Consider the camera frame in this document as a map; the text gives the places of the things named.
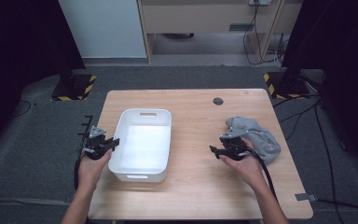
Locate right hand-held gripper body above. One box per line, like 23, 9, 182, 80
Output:
218, 130, 256, 161

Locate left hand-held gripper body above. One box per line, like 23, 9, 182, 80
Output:
83, 125, 110, 161

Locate gray sweatpants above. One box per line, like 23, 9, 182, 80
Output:
225, 116, 282, 165

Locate white plastic bin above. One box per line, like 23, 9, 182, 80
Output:
107, 107, 172, 183

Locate person's left hand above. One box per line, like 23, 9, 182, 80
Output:
76, 148, 114, 189

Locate person's right hand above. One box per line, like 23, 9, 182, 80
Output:
218, 139, 265, 189

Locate black yellow striped stand base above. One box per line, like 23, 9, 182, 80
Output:
50, 74, 97, 102
263, 71, 311, 100

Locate gray tape piece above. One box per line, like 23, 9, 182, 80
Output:
294, 192, 319, 203

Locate white cabinet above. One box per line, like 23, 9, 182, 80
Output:
58, 0, 147, 59

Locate black curtain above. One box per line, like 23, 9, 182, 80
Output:
0, 0, 87, 157
281, 0, 358, 175

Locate light wooden desk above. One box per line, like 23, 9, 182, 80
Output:
136, 0, 304, 64

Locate black metal bracket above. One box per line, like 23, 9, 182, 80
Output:
77, 115, 94, 137

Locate left hand-held gripper black cable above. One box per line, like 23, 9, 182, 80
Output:
73, 151, 88, 191

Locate hand-held gripper black cable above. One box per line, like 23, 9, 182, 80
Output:
73, 151, 88, 191
247, 147, 278, 201

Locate right hand-held gripper black cable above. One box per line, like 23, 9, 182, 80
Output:
247, 147, 278, 201

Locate thin black floor cable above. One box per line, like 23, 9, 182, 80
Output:
11, 100, 33, 118

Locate long black floor cable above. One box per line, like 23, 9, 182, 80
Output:
313, 99, 344, 224

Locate black hanging cables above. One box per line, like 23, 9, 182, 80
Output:
242, 0, 286, 66

